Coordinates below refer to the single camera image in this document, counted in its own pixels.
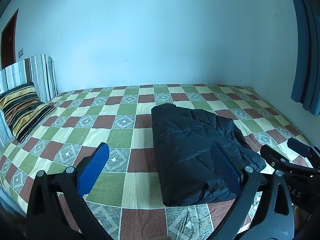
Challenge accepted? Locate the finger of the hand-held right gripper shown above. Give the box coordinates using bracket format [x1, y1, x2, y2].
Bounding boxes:
[260, 144, 320, 181]
[287, 138, 320, 166]

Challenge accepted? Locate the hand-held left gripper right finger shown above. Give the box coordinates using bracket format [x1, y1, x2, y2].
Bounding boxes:
[211, 142, 295, 240]

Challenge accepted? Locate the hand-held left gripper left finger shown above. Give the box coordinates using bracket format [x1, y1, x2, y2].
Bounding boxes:
[26, 142, 113, 240]

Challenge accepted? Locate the black quilted jacket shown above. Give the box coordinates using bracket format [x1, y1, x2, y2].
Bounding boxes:
[151, 103, 267, 207]

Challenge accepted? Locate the blue curtain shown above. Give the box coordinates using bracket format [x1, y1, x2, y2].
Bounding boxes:
[286, 0, 320, 116]

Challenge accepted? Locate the striped yellow black pillow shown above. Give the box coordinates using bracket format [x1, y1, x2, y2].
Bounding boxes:
[0, 82, 56, 143]

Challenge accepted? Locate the brown wooden door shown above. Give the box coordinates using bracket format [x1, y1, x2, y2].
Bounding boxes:
[1, 9, 19, 69]

